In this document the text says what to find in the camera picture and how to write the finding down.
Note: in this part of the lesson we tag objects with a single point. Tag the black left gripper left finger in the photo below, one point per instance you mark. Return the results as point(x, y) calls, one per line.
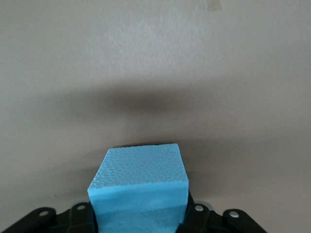
point(81, 218)

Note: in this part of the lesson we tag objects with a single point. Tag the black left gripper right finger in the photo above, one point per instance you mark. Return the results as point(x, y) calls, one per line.
point(195, 216)

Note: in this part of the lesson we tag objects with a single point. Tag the light blue foam block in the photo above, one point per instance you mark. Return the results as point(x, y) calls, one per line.
point(139, 184)

